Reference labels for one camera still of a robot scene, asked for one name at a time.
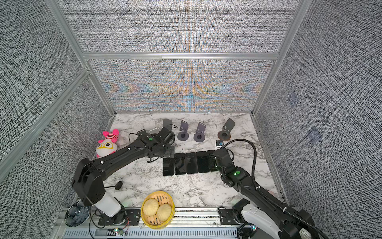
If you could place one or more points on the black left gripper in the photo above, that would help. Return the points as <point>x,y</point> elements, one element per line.
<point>169,154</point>

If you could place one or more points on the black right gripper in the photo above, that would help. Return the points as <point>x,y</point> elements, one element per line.
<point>215,156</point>

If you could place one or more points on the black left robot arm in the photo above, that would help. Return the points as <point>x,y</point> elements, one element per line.
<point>90,174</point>

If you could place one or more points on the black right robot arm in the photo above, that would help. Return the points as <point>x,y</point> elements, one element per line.
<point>260,208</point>

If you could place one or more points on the white folding phone stand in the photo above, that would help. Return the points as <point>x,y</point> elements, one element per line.
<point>154,131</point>

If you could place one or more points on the brown right phone stand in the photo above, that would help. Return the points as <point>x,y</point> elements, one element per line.
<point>225,133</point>

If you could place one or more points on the purple round phone stand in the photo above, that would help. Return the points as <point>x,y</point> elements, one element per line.
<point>183,135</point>

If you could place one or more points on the black round phone stand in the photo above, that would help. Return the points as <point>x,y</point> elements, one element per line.
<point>142,134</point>

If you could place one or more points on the brown round phone stand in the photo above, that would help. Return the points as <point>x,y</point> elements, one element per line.
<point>168,124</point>

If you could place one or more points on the left steamed bun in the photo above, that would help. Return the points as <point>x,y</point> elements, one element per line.
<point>150,207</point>

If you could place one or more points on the steamed bun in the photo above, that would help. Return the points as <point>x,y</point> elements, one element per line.
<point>150,207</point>
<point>164,212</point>

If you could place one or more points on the black spoon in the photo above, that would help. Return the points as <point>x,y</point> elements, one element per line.
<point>116,187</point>

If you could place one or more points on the pink white plush toy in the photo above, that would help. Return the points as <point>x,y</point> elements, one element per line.
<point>107,145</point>

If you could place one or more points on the yellow bamboo steamer basket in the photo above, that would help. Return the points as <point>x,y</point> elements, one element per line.
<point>163,198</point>

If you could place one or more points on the right steamed bun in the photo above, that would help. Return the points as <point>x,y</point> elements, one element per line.
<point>164,212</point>

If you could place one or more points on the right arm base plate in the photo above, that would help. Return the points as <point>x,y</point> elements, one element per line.
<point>227,217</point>

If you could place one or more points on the aluminium front rail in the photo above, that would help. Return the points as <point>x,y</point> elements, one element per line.
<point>188,223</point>

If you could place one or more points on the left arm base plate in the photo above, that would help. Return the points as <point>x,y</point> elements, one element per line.
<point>127,216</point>

